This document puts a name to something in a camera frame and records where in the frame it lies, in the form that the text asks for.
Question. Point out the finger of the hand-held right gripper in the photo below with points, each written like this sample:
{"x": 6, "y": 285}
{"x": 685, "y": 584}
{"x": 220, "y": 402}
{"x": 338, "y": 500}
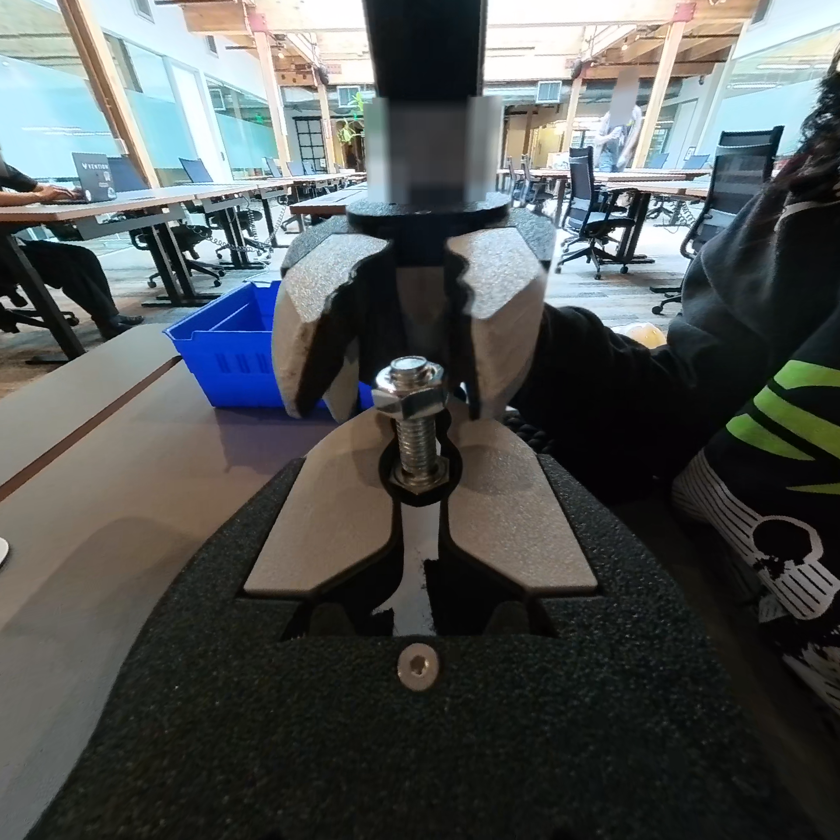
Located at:
{"x": 505, "y": 295}
{"x": 321, "y": 289}

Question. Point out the blue plastic bin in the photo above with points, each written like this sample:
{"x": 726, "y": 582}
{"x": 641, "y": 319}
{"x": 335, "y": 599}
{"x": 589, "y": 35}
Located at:
{"x": 229, "y": 354}

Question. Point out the silver threaded bolt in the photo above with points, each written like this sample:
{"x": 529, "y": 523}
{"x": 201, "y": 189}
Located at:
{"x": 417, "y": 446}

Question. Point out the person in black hoodie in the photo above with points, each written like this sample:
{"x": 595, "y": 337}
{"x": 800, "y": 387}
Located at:
{"x": 754, "y": 295}

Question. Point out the wooden desk with black legs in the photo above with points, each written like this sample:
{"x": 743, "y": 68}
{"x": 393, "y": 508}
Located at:
{"x": 98, "y": 210}

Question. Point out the grey laptop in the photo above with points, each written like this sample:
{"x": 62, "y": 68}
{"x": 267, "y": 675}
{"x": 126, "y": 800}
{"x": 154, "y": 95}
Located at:
{"x": 95, "y": 177}

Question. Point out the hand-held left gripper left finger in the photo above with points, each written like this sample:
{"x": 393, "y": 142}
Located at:
{"x": 328, "y": 518}

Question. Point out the silver hex nut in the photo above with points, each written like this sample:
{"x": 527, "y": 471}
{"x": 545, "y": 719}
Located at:
{"x": 410, "y": 401}

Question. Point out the person's right forearm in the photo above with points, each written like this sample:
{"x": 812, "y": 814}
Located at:
{"x": 590, "y": 394}

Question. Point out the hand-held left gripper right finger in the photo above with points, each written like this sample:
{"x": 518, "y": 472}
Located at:
{"x": 518, "y": 518}

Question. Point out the black office chair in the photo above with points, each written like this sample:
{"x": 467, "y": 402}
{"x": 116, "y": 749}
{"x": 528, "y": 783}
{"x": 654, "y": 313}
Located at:
{"x": 735, "y": 184}
{"x": 590, "y": 210}
{"x": 177, "y": 246}

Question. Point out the green hanging plant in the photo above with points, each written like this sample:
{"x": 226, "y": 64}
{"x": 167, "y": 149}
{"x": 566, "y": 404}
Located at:
{"x": 351, "y": 121}

